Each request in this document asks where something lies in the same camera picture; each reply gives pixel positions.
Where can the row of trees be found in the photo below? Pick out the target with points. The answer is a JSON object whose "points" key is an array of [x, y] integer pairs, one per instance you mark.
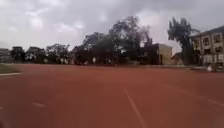
{"points": [[110, 46]]}

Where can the red running track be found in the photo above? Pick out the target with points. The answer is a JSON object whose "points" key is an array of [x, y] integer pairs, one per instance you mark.
{"points": [[100, 96]]}

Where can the small yellow building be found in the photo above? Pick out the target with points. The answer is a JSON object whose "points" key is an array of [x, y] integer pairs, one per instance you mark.
{"points": [[163, 54]]}

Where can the person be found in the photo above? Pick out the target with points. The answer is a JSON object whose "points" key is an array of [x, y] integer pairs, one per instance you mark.
{"points": [[209, 68]]}

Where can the long multi-storey building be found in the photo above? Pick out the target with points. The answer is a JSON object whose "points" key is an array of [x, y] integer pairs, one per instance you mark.
{"points": [[211, 46]]}

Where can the grass field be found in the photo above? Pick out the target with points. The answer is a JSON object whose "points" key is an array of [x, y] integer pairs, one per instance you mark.
{"points": [[6, 69]]}

